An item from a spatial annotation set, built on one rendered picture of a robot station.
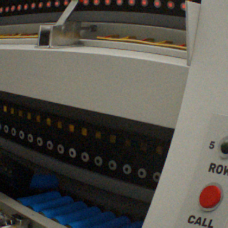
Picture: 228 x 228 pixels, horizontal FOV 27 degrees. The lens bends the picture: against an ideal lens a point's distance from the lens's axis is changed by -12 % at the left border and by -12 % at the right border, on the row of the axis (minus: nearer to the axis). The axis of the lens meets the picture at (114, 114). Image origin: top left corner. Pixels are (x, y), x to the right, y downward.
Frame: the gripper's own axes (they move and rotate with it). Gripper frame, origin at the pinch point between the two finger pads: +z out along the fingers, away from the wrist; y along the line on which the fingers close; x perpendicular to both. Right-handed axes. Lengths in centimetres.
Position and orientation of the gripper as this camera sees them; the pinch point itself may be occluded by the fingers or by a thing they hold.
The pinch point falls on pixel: (3, 167)
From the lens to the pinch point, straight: 53.0
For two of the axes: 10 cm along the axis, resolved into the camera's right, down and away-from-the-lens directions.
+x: -3.7, 9.1, -2.0
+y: -7.5, -1.6, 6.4
